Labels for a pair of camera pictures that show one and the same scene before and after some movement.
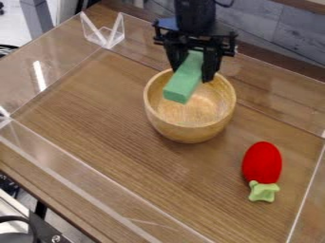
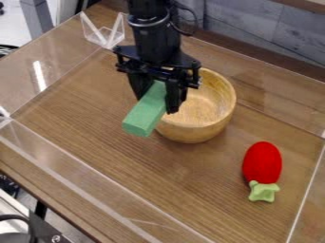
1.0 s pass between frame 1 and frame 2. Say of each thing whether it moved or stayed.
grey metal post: stayed
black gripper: moved
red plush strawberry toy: stayed
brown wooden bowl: stayed
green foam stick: moved
